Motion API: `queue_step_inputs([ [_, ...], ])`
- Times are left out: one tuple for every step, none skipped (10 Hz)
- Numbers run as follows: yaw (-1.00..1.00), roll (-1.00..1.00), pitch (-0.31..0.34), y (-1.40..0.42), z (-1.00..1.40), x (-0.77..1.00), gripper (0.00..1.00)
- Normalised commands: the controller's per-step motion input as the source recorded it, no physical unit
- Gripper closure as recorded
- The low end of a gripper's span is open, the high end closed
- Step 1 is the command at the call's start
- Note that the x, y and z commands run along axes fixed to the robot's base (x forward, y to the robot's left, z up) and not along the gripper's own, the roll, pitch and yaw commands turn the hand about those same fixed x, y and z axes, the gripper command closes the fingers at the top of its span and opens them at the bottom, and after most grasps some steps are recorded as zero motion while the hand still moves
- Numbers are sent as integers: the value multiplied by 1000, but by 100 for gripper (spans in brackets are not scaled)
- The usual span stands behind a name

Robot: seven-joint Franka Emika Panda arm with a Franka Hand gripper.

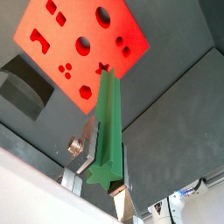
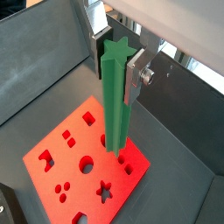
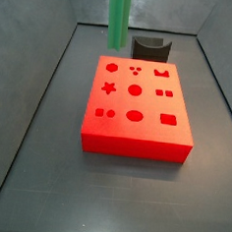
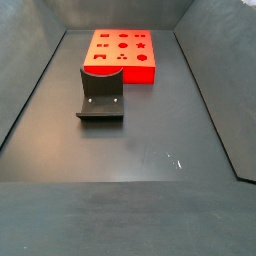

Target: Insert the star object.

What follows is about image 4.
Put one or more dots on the black curved holder stand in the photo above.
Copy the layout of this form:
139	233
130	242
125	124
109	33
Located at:
103	95

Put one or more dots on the red shape-sorter block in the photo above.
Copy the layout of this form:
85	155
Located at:
130	50

